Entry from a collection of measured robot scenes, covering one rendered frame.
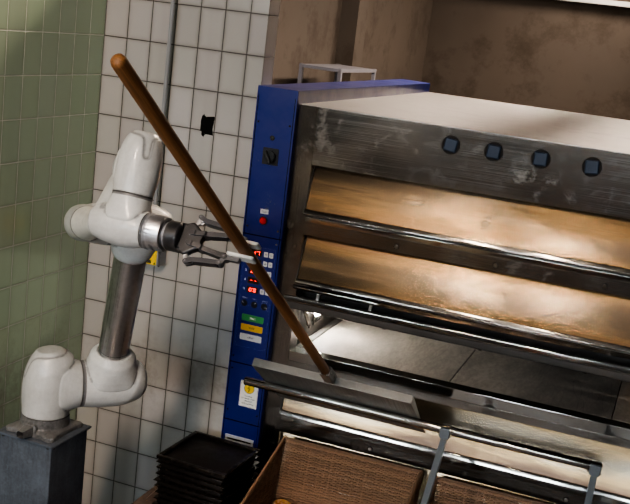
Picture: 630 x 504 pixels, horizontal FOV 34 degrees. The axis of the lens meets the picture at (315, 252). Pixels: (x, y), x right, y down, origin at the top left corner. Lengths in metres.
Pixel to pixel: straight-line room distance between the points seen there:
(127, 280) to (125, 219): 0.71
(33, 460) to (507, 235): 1.74
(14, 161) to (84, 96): 0.47
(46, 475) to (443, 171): 1.67
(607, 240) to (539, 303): 0.32
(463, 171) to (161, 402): 1.55
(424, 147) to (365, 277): 0.52
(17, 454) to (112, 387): 0.37
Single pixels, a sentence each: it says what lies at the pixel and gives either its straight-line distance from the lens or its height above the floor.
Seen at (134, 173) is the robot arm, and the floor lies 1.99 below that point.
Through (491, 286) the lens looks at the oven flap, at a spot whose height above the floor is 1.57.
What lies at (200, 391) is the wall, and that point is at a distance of 4.16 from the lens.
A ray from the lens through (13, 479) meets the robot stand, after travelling 3.59.
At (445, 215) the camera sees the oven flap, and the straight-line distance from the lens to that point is 3.67.
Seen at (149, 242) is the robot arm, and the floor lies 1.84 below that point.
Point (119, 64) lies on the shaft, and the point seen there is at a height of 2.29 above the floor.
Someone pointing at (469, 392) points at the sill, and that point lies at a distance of 3.79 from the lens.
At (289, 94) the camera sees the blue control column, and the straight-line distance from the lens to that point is 3.78.
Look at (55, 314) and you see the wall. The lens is 4.17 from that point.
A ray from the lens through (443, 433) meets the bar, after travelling 3.45.
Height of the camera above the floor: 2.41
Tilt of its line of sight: 13 degrees down
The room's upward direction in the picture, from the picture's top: 7 degrees clockwise
